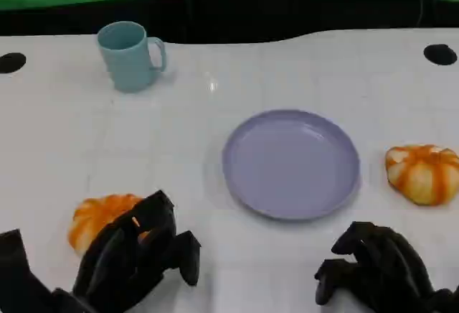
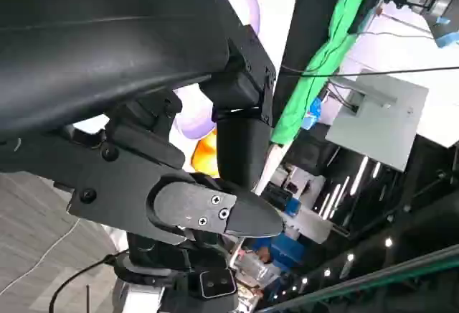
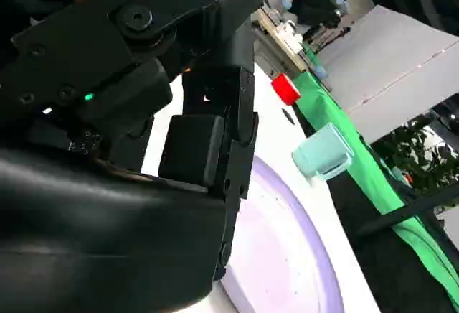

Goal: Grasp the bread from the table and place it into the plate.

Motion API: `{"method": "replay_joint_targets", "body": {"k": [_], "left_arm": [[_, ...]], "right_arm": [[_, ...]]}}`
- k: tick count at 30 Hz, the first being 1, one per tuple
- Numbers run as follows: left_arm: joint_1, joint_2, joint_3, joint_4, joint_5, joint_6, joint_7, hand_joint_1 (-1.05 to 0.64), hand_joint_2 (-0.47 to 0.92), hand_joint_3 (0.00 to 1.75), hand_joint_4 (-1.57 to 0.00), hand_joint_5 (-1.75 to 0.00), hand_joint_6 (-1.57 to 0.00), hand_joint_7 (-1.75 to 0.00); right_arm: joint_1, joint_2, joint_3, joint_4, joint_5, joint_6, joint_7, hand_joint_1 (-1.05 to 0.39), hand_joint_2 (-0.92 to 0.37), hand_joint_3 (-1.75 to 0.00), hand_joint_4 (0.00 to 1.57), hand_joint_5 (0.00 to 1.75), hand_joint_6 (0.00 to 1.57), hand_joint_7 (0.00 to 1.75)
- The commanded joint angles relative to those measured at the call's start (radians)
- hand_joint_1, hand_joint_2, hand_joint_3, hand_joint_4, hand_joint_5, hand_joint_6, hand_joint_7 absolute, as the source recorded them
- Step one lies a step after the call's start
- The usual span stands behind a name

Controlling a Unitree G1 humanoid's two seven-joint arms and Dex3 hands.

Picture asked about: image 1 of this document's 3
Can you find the black table grommet hole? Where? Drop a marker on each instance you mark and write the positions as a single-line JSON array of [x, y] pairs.
[[10, 62]]

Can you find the lilac plate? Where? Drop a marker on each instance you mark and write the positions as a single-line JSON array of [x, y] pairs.
[[290, 164]]

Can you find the black vertical pole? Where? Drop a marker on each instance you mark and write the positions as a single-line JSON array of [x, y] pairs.
[[189, 4]]

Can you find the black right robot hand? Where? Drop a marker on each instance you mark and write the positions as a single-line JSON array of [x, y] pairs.
[[387, 273]]

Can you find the pale green mug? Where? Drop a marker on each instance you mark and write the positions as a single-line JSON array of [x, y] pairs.
[[125, 58]]

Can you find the orange and white bread roll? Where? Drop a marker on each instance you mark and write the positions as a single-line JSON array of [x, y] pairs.
[[95, 216], [423, 174]]

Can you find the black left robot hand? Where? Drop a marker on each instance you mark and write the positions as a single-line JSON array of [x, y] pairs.
[[118, 255]]

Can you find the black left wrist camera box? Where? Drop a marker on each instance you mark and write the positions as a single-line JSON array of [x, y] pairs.
[[16, 277]]

